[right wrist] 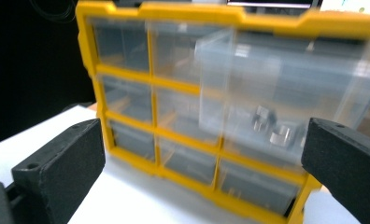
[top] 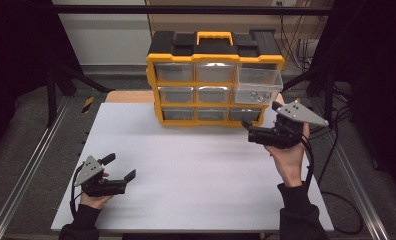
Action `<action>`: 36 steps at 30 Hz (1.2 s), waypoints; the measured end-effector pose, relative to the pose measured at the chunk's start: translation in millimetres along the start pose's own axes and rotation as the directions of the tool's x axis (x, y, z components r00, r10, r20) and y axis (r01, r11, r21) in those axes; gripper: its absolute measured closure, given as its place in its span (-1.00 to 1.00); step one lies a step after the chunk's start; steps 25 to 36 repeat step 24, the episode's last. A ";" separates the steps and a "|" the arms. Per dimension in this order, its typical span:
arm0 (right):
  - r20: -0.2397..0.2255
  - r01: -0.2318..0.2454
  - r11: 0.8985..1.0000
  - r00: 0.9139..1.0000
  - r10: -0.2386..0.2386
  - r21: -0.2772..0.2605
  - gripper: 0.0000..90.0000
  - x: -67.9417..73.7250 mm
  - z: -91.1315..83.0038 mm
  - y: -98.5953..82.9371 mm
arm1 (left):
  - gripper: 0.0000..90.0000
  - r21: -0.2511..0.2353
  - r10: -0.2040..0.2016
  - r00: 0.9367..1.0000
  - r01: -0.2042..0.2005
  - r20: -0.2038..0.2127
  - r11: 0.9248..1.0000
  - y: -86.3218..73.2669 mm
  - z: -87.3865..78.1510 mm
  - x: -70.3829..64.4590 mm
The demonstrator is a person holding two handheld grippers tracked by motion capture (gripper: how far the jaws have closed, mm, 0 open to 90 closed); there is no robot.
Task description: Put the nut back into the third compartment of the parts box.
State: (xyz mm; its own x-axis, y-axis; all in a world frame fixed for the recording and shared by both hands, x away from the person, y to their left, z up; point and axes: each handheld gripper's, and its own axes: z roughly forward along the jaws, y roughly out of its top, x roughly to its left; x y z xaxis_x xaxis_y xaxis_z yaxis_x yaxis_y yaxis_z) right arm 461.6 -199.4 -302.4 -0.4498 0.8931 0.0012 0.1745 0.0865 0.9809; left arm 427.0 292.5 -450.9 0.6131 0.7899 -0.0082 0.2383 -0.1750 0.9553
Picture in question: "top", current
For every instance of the black horizontal frame bar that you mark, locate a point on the black horizontal frame bar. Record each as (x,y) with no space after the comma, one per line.
(186,9)

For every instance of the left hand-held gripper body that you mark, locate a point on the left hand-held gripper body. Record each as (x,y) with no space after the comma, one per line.
(96,188)

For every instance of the light wooden table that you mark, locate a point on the light wooden table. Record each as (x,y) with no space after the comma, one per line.
(129,96)

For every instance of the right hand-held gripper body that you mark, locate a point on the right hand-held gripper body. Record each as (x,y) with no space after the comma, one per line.
(279,133)

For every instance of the pulled-out clear plastic drawer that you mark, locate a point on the pulled-out clear plastic drawer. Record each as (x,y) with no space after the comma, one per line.
(257,81)

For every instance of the black curtain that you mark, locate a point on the black curtain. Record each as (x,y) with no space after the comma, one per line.
(379,66)
(16,50)

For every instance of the yellow black organizer cabinet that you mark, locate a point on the yellow black organizer cabinet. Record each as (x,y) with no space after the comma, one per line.
(186,43)

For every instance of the yellow clamp left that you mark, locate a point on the yellow clamp left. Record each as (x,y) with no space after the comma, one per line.
(88,104)

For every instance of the black metal stand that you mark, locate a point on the black metal stand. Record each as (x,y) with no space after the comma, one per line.
(328,100)
(51,96)

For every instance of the aluminium frame rail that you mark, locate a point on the aluminium frame rail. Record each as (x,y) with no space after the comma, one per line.
(29,166)
(342,160)

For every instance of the set of closed clear drawers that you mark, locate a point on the set of closed clear drawers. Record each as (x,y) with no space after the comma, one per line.
(174,71)

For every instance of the person's left hand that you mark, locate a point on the person's left hand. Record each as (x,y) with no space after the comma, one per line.
(94,201)

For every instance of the person's right hand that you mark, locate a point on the person's right hand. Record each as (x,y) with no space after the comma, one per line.
(291,163)

